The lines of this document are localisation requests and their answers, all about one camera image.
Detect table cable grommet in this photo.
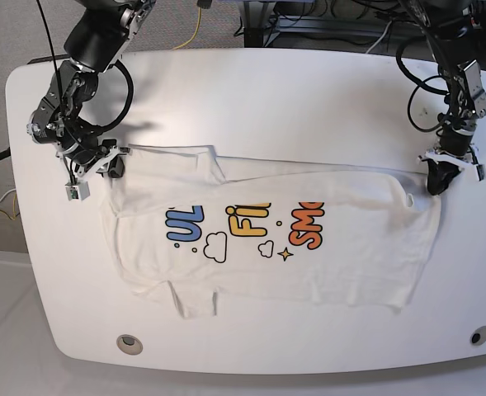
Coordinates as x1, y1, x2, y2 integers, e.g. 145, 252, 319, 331
470, 326, 486, 346
116, 334, 143, 356

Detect white printed T-shirt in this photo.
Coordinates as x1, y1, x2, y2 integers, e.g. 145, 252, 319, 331
101, 147, 441, 318

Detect left table cable grommet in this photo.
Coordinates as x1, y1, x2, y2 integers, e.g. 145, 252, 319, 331
116, 334, 143, 356

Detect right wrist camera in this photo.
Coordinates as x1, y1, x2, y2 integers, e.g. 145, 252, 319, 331
65, 181, 90, 201

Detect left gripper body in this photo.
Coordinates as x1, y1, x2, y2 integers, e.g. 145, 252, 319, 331
418, 133, 485, 181

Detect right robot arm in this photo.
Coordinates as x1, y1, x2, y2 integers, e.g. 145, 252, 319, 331
27, 1, 155, 186

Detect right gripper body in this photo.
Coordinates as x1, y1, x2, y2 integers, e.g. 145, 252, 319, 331
55, 139, 130, 183

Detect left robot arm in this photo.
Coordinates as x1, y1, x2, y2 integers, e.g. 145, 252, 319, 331
395, 1, 486, 196

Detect right table cable grommet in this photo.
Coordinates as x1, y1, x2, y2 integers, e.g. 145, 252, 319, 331
470, 326, 486, 346

